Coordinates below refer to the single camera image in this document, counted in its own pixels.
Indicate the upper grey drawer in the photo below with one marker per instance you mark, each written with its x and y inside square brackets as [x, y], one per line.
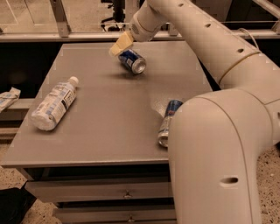
[100, 189]

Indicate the black office chair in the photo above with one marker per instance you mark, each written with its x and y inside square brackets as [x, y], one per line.
[118, 15]

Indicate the grey drawer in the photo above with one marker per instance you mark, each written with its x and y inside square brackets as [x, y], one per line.
[109, 214]
[100, 189]

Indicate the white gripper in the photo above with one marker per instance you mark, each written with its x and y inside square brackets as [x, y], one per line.
[142, 30]

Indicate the blue pepsi can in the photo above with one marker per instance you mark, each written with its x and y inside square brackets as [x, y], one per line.
[133, 61]

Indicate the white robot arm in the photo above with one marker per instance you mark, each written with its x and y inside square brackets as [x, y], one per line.
[216, 138]

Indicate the white plastic bottle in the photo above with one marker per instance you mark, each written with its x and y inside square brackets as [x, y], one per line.
[51, 110]

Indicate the black bag on floor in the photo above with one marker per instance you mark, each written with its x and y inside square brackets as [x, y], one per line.
[14, 204]

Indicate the crumpled white packet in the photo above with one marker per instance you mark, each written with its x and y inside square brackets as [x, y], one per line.
[8, 98]

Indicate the lower grey drawer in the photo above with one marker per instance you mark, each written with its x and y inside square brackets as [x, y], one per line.
[109, 214]

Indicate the red bull can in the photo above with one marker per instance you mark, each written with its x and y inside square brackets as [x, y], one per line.
[170, 111]

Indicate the grey metal railing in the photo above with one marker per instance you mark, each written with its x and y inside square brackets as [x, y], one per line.
[38, 20]

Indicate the grey drawer cabinet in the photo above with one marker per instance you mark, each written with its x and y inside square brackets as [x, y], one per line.
[111, 129]

